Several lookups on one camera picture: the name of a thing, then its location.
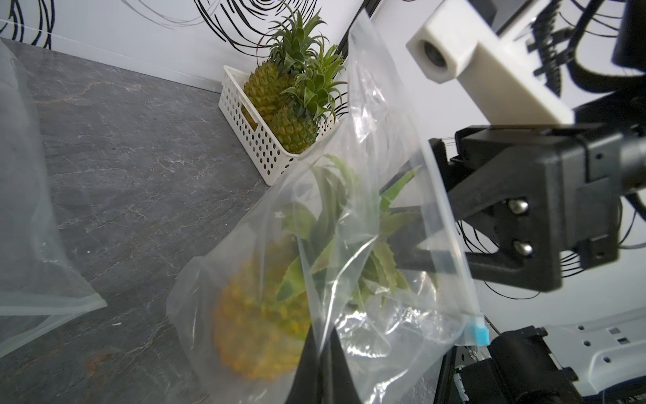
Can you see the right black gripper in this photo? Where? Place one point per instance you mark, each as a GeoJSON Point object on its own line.
{"type": "Point", "coordinates": [536, 192]}

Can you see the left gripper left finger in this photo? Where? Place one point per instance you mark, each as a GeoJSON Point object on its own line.
{"type": "Point", "coordinates": [305, 388]}

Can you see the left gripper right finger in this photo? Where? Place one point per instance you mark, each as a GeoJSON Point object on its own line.
{"type": "Point", "coordinates": [336, 381]}

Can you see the clear zip-top bag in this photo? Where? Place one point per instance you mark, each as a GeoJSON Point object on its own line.
{"type": "Point", "coordinates": [40, 288]}
{"type": "Point", "coordinates": [394, 324]}

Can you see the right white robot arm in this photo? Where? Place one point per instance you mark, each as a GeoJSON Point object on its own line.
{"type": "Point", "coordinates": [601, 361]}

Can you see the cream perforated plastic basket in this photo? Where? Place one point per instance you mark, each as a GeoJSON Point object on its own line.
{"type": "Point", "coordinates": [268, 156]}

